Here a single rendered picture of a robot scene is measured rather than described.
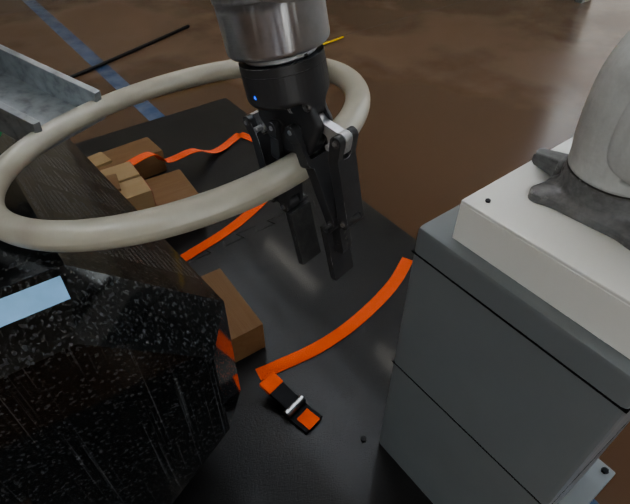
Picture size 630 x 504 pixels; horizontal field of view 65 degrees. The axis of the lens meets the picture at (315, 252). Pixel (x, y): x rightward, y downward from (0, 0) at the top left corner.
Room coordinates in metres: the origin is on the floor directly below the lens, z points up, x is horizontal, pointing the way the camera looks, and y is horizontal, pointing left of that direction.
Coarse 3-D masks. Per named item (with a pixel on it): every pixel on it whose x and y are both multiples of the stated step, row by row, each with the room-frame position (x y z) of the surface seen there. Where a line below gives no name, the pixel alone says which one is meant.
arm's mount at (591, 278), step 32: (480, 192) 0.65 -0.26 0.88; (512, 192) 0.65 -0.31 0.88; (480, 224) 0.59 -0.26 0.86; (512, 224) 0.57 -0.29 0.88; (544, 224) 0.57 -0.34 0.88; (576, 224) 0.56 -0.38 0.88; (480, 256) 0.58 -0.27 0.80; (512, 256) 0.54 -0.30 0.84; (544, 256) 0.51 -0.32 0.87; (576, 256) 0.50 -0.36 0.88; (608, 256) 0.50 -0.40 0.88; (544, 288) 0.49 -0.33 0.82; (576, 288) 0.46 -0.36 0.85; (608, 288) 0.44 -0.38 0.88; (576, 320) 0.45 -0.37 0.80; (608, 320) 0.42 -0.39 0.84
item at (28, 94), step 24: (0, 48) 0.82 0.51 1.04; (0, 72) 0.82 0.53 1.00; (24, 72) 0.79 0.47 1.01; (48, 72) 0.76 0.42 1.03; (0, 96) 0.75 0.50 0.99; (24, 96) 0.76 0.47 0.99; (48, 96) 0.76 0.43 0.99; (72, 96) 0.74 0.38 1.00; (96, 96) 0.72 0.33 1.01; (0, 120) 0.66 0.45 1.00; (24, 120) 0.63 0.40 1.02; (48, 120) 0.70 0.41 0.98
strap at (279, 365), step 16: (224, 144) 2.24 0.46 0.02; (128, 160) 1.78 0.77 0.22; (176, 160) 1.93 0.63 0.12; (256, 208) 1.71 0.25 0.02; (240, 224) 1.60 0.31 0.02; (208, 240) 1.50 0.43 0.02; (192, 256) 1.41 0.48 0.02; (400, 272) 1.32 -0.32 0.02; (384, 288) 1.24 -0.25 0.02; (368, 304) 1.16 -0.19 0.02; (352, 320) 1.09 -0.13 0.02; (336, 336) 1.02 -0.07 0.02; (304, 352) 0.96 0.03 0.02; (320, 352) 0.96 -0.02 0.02; (272, 368) 0.90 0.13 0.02
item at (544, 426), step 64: (448, 256) 0.60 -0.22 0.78; (448, 320) 0.57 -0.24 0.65; (512, 320) 0.49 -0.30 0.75; (448, 384) 0.54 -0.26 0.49; (512, 384) 0.46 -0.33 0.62; (576, 384) 0.40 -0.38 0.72; (384, 448) 0.64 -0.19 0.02; (448, 448) 0.51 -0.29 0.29; (512, 448) 0.42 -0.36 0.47; (576, 448) 0.36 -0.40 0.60
